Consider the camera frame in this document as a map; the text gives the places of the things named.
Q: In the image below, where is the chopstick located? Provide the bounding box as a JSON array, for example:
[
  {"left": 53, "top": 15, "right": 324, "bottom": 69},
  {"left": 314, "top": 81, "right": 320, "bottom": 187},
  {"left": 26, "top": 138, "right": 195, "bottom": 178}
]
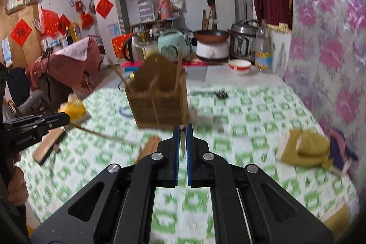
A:
[
  {"left": 179, "top": 125, "right": 186, "bottom": 157},
  {"left": 107, "top": 58, "right": 134, "bottom": 94},
  {"left": 69, "top": 123, "right": 140, "bottom": 147},
  {"left": 174, "top": 50, "right": 182, "bottom": 92}
]

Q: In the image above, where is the person's left hand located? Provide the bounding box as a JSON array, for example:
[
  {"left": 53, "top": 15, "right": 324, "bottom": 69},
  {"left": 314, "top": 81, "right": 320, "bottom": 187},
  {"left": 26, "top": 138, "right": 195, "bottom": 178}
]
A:
[{"left": 8, "top": 165, "right": 29, "bottom": 207}]

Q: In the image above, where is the gold black notebook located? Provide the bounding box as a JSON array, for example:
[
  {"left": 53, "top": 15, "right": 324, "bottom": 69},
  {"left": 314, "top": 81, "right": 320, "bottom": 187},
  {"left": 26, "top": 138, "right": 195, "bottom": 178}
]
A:
[{"left": 32, "top": 126, "right": 66, "bottom": 165}]

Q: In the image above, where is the yellow tissue pack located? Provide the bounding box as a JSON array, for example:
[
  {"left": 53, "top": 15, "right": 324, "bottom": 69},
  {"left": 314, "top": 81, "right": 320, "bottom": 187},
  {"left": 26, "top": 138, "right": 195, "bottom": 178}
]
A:
[{"left": 58, "top": 93, "right": 90, "bottom": 124}]

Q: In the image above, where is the wooden utensil holder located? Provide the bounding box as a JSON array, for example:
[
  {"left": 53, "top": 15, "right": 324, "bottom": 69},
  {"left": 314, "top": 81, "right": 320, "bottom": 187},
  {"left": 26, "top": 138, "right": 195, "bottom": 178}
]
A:
[{"left": 125, "top": 54, "right": 189, "bottom": 129}]

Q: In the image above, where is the red cloth covered furniture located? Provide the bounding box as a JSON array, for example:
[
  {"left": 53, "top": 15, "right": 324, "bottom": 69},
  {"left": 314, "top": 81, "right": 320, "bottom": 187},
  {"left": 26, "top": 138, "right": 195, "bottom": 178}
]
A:
[{"left": 26, "top": 36, "right": 101, "bottom": 111}]

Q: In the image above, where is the olive green cloth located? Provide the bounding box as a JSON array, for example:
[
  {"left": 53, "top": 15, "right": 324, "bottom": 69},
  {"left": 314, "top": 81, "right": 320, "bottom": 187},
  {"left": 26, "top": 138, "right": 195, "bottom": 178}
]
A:
[{"left": 276, "top": 129, "right": 333, "bottom": 170}]

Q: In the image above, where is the red white bowl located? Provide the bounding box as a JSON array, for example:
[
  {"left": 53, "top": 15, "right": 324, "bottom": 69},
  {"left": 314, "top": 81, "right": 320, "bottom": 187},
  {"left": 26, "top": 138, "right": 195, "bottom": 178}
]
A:
[{"left": 228, "top": 59, "right": 252, "bottom": 75}]

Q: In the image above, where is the stainless electric kettle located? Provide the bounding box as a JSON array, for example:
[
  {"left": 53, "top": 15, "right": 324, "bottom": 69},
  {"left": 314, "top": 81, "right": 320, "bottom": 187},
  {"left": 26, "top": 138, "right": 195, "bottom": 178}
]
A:
[{"left": 122, "top": 35, "right": 144, "bottom": 62}]

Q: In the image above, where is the white induction cooker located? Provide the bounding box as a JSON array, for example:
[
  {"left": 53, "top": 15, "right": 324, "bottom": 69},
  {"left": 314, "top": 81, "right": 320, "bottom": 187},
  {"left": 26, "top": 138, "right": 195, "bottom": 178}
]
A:
[{"left": 196, "top": 41, "right": 229, "bottom": 61}]

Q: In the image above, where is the yellow enamel pot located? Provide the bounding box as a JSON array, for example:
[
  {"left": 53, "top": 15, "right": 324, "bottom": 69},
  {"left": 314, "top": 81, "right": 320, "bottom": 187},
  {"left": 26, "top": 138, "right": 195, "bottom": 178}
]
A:
[{"left": 139, "top": 41, "right": 159, "bottom": 60}]

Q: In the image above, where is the mint green rice cooker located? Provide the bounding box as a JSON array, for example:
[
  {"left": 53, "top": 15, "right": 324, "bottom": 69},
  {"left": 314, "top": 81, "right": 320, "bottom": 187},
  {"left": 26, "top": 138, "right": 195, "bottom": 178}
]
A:
[{"left": 158, "top": 29, "right": 191, "bottom": 61}]

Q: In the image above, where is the brown frying pan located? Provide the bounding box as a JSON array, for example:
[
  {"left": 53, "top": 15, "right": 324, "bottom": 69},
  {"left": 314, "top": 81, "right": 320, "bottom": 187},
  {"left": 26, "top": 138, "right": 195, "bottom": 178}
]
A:
[{"left": 193, "top": 30, "right": 230, "bottom": 44}]

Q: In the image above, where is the plastic oil bottle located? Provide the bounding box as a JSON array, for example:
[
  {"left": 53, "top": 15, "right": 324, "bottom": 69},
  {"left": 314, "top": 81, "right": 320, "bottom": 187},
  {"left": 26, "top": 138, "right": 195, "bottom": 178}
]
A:
[{"left": 254, "top": 19, "right": 274, "bottom": 72}]

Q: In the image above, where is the purple cloth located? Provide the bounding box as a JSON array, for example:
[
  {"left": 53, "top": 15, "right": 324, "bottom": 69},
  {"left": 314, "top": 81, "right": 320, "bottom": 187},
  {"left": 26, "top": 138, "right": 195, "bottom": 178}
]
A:
[{"left": 329, "top": 128, "right": 358, "bottom": 176}]

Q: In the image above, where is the silver pressure cooker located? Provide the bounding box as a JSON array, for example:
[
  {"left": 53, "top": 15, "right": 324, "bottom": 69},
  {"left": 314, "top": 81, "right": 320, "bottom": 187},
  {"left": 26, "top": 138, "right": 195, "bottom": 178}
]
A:
[{"left": 229, "top": 19, "right": 259, "bottom": 64}]

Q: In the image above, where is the white refrigerator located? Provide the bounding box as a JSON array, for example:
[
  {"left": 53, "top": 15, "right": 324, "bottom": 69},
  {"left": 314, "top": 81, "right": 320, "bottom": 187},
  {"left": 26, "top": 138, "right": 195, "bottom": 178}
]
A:
[{"left": 94, "top": 0, "right": 130, "bottom": 64}]

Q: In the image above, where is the blue strap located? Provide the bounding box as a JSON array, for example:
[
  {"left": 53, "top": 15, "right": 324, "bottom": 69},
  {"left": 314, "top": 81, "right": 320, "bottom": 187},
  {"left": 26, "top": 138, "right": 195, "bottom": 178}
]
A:
[{"left": 118, "top": 105, "right": 135, "bottom": 119}]

